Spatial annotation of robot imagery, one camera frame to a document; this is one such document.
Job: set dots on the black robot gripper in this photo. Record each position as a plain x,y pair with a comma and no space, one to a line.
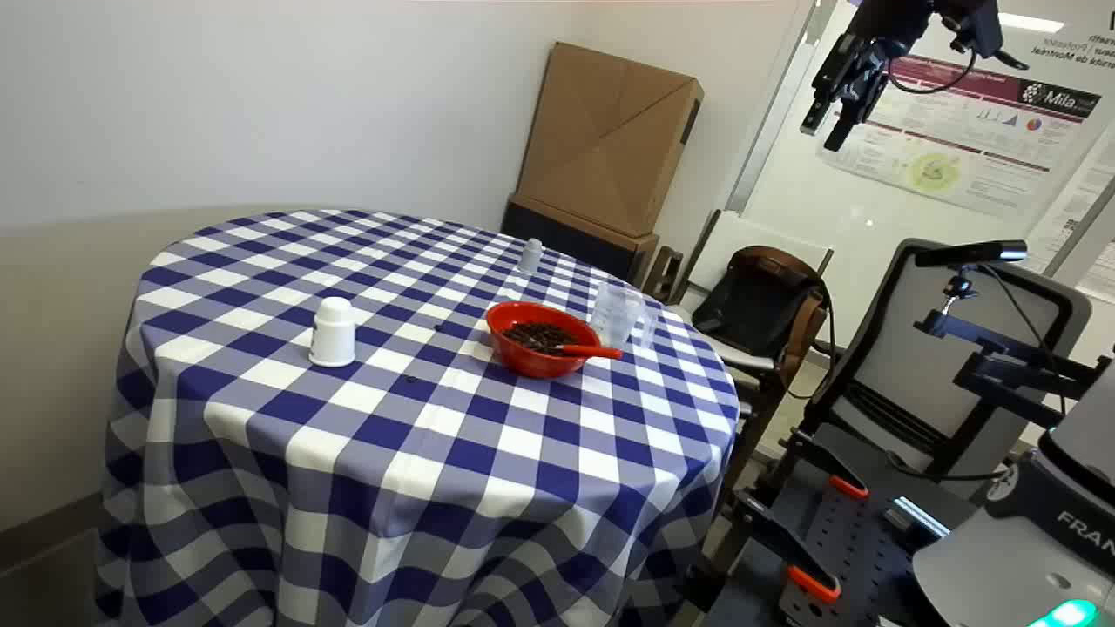
850,76

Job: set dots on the red plastic spoon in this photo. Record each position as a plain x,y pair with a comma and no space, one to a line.
590,351

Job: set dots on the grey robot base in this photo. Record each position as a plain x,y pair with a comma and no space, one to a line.
1039,553

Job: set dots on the clear plastic jug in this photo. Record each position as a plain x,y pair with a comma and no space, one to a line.
613,314

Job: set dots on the red plastic bowl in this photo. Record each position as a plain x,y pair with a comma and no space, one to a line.
535,340

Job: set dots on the wooden chair with bag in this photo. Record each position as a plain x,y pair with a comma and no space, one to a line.
760,301

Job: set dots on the brown cardboard box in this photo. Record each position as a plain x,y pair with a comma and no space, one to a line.
608,139

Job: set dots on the black grey office chair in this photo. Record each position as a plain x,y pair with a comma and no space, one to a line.
895,384

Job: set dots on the small clear plastic cup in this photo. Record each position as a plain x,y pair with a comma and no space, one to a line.
532,255

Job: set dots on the white upside-down paper cup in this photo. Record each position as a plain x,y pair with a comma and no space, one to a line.
333,334

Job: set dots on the blue white checkered tablecloth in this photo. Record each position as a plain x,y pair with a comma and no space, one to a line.
420,486

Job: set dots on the wall poster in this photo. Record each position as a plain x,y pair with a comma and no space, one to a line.
965,139

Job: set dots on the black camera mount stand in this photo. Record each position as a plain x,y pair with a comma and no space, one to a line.
1000,366

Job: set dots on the orange handled clamp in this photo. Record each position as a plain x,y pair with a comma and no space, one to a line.
803,567

